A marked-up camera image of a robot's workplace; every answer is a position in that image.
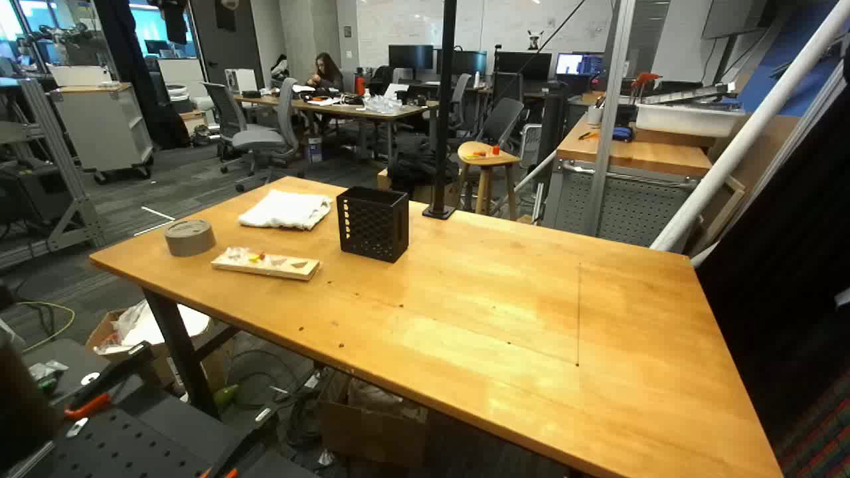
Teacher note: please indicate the wooden top workbench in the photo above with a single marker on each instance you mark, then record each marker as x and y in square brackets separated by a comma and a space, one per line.
[633, 158]

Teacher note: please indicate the small black mesh basket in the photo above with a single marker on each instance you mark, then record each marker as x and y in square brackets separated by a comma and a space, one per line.
[372, 224]

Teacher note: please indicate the grey office chair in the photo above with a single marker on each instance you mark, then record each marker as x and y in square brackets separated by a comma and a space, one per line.
[253, 132]

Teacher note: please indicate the grey tape roll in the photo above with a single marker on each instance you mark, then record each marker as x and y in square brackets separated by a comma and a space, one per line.
[190, 236]

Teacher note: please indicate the dark computer monitor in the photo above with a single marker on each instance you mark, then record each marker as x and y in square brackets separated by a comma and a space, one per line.
[521, 63]
[411, 58]

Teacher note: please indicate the round wooden stool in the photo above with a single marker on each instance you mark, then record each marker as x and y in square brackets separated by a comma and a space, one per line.
[484, 158]

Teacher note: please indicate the small cardboard box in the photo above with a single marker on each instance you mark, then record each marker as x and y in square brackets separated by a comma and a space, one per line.
[372, 431]

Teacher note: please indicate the white tray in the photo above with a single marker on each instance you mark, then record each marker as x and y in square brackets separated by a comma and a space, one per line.
[692, 116]

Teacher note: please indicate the white slanted pole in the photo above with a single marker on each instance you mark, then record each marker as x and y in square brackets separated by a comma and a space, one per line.
[752, 122]

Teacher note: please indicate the lit blue screen monitor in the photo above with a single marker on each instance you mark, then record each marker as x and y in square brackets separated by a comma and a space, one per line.
[581, 63]

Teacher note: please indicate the grey metal shelf rack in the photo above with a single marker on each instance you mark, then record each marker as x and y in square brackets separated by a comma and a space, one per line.
[44, 167]

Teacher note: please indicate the black perforated plate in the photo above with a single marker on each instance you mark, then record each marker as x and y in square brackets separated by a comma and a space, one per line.
[133, 438]

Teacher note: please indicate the blue object on workbench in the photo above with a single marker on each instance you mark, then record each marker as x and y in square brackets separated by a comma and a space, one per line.
[623, 132]

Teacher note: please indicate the long wooden office desk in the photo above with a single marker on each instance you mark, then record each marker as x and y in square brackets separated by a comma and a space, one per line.
[347, 108]

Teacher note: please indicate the seated person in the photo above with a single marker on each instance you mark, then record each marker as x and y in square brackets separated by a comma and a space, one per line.
[324, 69]

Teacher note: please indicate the black vertical pole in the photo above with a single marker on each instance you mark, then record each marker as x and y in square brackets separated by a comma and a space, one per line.
[441, 107]

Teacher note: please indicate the silver vertical pole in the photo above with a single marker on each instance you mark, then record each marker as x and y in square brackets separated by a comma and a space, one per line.
[615, 107]

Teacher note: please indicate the black table frame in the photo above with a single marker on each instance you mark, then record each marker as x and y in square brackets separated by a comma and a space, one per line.
[181, 354]

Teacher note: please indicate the cardboard box with white bag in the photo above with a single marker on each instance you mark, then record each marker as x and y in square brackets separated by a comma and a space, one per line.
[133, 331]

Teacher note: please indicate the white towel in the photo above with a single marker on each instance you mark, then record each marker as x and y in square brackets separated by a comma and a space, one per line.
[286, 211]

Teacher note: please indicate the white cabinet cart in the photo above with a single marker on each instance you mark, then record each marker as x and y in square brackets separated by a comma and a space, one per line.
[101, 128]

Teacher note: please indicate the black office chair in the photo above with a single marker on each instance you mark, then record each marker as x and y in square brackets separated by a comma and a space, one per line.
[501, 119]

